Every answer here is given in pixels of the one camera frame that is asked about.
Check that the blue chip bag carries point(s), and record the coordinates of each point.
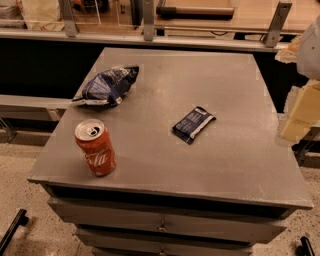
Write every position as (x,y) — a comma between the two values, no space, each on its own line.
(109,87)

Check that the black bar lower left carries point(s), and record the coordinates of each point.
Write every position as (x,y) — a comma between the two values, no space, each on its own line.
(20,220)

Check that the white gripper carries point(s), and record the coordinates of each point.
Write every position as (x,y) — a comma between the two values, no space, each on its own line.
(310,53)

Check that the metal railing bracket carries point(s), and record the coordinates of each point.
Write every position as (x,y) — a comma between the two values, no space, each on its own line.
(280,15)
(68,18)
(148,17)

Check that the upper drawer knob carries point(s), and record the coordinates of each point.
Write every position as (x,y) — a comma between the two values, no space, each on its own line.
(162,227)

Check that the black bar lower right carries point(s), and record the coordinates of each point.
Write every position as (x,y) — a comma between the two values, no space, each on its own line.
(305,248)

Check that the metal railing bracket right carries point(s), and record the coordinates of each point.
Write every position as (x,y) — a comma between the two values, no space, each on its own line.
(280,15)

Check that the black bar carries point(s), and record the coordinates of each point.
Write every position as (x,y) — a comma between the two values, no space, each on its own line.
(20,220)
(305,248)

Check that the metal railing bracket middle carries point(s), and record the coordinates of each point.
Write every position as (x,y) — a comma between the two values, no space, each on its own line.
(148,17)

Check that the metal railing bracket left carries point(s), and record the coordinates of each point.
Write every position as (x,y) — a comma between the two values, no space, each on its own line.
(68,18)

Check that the grey bench left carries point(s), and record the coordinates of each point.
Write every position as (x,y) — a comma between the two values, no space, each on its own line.
(33,108)

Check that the blue rxbar blueberry wrapper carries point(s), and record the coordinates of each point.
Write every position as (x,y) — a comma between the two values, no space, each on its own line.
(192,124)

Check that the red coca cola can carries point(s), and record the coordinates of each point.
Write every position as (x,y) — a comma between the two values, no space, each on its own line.
(92,136)

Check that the grey drawer cabinet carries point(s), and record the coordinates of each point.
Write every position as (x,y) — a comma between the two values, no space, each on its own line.
(233,187)

